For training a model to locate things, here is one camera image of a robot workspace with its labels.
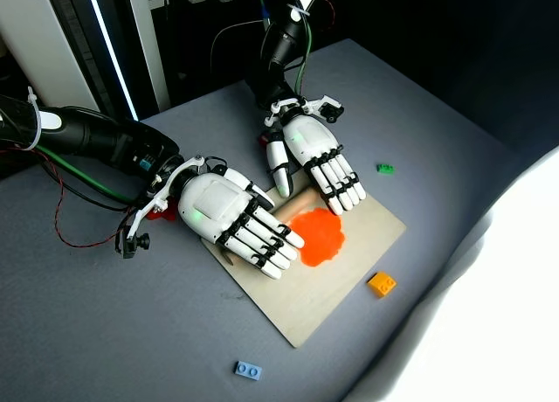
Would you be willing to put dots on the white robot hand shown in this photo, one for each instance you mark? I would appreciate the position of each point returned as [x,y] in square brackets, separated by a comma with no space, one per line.
[310,137]
[214,201]

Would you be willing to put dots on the wooden rolling pin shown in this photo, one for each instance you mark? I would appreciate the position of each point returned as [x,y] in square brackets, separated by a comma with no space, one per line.
[297,205]

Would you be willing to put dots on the green toy brick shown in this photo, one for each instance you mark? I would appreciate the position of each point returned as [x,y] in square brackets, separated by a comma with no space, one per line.
[386,168]

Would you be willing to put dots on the flattened orange clay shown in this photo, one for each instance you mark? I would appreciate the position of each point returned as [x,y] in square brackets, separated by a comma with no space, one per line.
[321,238]

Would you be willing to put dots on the grey table cloth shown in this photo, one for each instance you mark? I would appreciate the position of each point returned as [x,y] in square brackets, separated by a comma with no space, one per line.
[131,310]

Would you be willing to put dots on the light wooden board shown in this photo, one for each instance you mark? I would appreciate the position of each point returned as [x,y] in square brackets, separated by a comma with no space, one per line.
[314,301]

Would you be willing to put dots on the yellow toy brick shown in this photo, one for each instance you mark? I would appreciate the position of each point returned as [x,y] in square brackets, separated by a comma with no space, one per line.
[382,285]

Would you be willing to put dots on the flat blue toy brick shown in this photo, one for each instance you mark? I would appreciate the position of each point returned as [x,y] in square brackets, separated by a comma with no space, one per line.
[248,371]

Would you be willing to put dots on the white column with light strip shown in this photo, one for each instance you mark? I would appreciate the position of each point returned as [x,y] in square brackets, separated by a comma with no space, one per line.
[35,35]

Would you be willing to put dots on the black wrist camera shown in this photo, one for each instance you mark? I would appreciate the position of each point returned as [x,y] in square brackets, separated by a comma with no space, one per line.
[332,112]
[131,244]

